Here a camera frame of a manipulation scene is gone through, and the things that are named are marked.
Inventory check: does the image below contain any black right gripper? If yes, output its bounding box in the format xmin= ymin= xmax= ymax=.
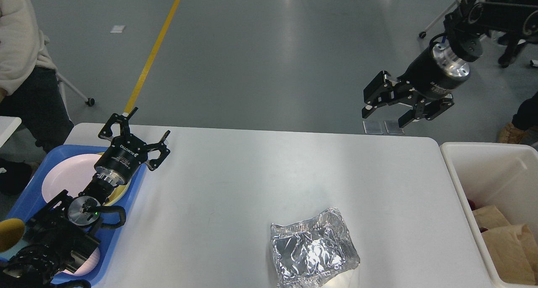
xmin=361 ymin=43 xmax=471 ymax=128

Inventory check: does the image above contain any teal mug yellow inside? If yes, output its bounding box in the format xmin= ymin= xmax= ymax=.
xmin=0 ymin=218 xmax=28 ymax=260

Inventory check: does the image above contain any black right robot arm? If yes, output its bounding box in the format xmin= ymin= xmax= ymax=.
xmin=361 ymin=0 xmax=538 ymax=128

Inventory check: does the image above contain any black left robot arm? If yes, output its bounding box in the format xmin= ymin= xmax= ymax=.
xmin=1 ymin=108 xmax=170 ymax=288

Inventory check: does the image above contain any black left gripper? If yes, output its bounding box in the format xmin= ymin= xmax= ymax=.
xmin=93 ymin=107 xmax=171 ymax=185

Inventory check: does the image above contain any large foil sheet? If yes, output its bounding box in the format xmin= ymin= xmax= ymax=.
xmin=270 ymin=207 xmax=361 ymax=288

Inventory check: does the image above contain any brown paper bag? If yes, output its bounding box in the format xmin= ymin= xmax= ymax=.
xmin=482 ymin=224 xmax=537 ymax=285

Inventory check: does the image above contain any white plastic bin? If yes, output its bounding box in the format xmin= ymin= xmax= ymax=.
xmin=440 ymin=142 xmax=538 ymax=288

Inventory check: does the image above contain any brown bag inside bin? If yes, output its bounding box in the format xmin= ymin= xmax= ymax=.
xmin=472 ymin=205 xmax=511 ymax=233

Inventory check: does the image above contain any yellow plate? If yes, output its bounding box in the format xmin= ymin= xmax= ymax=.
xmin=95 ymin=151 xmax=132 ymax=206

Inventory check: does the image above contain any pink plate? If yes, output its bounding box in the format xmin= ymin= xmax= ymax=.
xmin=42 ymin=153 xmax=101 ymax=202

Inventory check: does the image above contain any white chair frame left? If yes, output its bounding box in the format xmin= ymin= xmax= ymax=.
xmin=42 ymin=36 xmax=95 ymax=124

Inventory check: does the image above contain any pink ribbed mug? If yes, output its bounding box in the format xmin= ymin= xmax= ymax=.
xmin=62 ymin=248 xmax=100 ymax=277

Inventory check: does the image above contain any person in black trousers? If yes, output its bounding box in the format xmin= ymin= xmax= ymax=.
xmin=496 ymin=93 xmax=538 ymax=144

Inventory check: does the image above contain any white rolling office chair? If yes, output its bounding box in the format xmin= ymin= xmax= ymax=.
xmin=419 ymin=0 xmax=537 ymax=68

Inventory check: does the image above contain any person in cream sweater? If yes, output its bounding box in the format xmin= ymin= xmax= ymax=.
xmin=0 ymin=0 xmax=73 ymax=196

